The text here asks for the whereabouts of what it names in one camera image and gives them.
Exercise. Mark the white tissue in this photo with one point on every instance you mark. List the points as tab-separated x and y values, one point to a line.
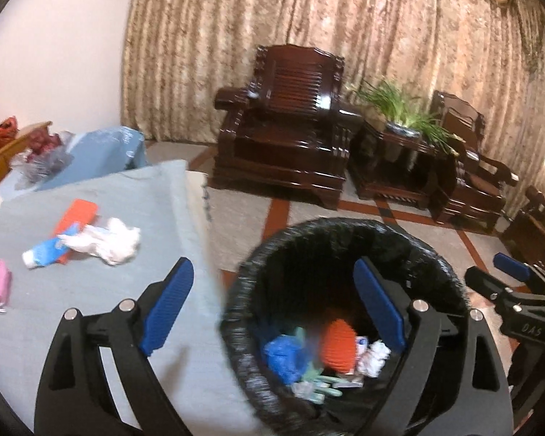
373	359

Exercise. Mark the blue and white tube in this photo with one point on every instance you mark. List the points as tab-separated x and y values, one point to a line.
45	252

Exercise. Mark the light green cloth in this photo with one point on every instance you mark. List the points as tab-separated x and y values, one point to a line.
320	384

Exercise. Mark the heap of red apples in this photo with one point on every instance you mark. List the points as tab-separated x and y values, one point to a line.
43	141

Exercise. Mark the beige patterned curtain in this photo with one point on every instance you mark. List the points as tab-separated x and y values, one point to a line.
209	32

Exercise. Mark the orange-red flat packet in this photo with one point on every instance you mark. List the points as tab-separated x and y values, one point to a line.
77	213

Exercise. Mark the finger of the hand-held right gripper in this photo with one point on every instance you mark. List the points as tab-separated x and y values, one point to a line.
481	279
511	265

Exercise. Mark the blue plastic bag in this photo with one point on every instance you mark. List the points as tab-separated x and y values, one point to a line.
104	150

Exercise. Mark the orange foam net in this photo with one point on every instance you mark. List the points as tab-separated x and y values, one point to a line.
338	345

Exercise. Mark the blue glove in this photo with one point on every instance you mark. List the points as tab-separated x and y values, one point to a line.
284	356

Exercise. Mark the dark wooden side table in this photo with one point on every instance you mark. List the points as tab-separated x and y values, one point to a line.
390	163

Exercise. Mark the dark wooden armchair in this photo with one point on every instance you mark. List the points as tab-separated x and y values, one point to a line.
477	190
290	145
531	231

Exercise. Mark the red woven basket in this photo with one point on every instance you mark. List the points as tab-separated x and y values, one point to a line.
3	132

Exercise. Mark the light wooden cabinet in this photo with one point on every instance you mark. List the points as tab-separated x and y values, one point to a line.
0	159

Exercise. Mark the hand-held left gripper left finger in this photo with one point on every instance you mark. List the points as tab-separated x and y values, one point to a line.
166	309

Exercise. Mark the clear bag with red items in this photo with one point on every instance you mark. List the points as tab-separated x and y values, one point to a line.
45	166

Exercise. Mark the trash bin with black liner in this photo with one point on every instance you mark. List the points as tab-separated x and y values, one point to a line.
299	281

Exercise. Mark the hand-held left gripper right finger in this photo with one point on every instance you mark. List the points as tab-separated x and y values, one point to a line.
379	304

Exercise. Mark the potted green plant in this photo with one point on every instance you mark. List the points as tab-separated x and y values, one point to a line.
399	104

